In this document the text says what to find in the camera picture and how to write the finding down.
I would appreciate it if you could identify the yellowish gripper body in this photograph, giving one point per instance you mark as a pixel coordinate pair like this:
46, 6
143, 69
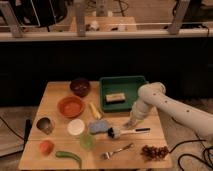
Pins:
133, 120

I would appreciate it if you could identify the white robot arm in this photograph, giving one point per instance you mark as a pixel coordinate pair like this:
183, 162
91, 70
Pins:
153, 95

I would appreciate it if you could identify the dark maroon bowl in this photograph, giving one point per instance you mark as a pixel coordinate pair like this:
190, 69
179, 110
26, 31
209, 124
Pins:
80, 87

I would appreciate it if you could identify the red bowl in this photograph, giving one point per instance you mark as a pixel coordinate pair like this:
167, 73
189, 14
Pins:
71, 106

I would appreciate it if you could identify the wooden block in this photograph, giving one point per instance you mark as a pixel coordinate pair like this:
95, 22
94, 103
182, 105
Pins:
116, 97

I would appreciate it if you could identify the green plastic tray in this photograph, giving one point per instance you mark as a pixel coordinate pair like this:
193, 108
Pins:
128, 85

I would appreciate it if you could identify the yellow corn cob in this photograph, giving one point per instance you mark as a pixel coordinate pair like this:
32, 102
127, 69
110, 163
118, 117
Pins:
95, 111

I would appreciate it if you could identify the brown dried bunch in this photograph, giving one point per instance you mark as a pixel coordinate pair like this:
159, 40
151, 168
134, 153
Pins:
154, 153

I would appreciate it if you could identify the blue sponge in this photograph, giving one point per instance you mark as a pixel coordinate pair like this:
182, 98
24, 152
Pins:
100, 126

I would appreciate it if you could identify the silver fork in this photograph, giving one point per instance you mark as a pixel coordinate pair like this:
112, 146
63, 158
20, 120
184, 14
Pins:
108, 155

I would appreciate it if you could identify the green translucent cup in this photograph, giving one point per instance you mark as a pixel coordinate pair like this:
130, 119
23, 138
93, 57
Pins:
86, 141

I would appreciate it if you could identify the white round lid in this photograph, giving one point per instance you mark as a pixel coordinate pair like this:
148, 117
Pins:
76, 127

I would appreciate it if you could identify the wooden table top board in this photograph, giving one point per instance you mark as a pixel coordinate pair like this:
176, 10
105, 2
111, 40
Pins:
131, 158

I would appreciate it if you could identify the green chili pepper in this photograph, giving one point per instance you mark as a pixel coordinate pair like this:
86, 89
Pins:
65, 154

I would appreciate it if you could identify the metal cup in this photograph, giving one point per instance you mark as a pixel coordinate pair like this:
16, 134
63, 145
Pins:
45, 125

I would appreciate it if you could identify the orange tomato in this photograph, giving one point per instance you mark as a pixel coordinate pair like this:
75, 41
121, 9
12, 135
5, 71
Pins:
46, 147

